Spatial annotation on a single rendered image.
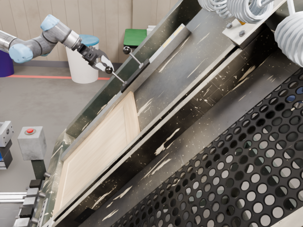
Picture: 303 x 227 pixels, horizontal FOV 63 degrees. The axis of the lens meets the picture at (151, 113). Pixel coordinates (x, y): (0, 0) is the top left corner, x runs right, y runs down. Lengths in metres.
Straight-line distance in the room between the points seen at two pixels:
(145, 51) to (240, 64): 0.78
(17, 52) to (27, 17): 3.85
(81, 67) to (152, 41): 2.93
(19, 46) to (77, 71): 3.18
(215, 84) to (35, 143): 1.23
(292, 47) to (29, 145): 1.51
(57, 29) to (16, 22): 3.90
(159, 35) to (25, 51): 0.66
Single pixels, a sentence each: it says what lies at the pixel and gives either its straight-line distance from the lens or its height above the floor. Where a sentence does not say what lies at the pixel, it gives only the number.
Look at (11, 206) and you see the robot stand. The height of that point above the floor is 0.21.
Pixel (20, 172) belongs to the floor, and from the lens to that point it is 2.83.
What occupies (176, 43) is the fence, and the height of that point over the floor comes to 1.56.
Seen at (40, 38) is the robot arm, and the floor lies 1.55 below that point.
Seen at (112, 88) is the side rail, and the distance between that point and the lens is 1.46.
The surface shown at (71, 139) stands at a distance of 1.65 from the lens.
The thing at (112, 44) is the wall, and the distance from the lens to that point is 4.77.
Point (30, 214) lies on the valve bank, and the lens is 1.46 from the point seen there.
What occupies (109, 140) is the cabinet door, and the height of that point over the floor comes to 1.20.
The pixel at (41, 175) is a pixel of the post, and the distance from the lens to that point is 1.89.
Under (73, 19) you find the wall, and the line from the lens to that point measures 4.75.
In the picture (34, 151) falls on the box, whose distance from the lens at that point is 1.70.
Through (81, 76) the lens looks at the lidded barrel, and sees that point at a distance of 4.30.
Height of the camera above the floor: 1.88
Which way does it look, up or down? 32 degrees down
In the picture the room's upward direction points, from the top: 4 degrees clockwise
